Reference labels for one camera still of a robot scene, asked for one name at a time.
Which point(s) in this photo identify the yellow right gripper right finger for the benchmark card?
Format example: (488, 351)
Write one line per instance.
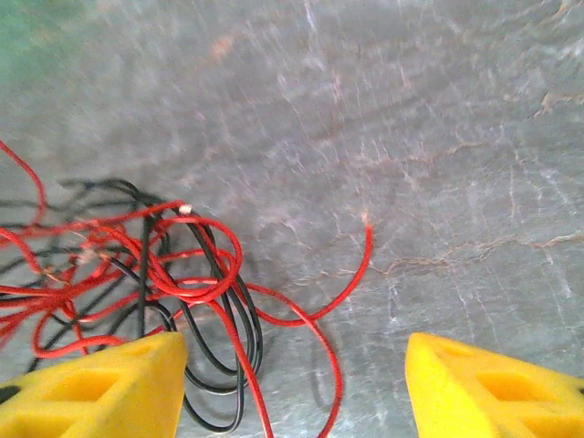
(447, 401)

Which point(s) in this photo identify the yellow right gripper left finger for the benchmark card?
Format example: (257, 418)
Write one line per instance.
(137, 410)

